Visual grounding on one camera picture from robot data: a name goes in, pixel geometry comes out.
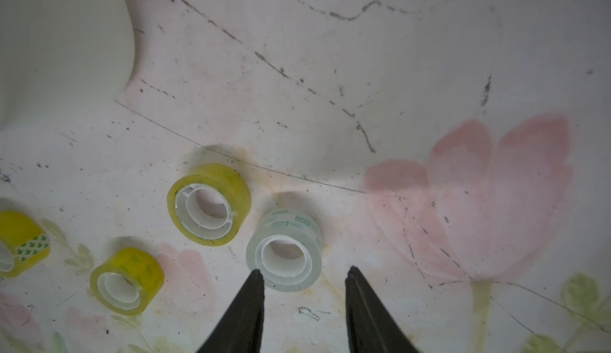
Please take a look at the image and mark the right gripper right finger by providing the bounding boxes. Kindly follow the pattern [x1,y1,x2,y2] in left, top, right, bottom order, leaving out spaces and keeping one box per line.
[345,266,418,353]

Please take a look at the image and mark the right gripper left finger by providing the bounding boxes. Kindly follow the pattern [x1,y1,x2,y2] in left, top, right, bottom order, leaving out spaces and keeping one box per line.
[198,270,265,353]

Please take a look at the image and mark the yellow tape roll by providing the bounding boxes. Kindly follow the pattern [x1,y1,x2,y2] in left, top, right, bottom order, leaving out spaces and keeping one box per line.
[90,247,165,316]
[167,163,251,246]
[1,210,50,278]

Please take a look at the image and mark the white plastic storage box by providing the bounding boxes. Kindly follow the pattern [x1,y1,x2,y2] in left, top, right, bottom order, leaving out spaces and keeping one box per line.
[1,0,135,129]

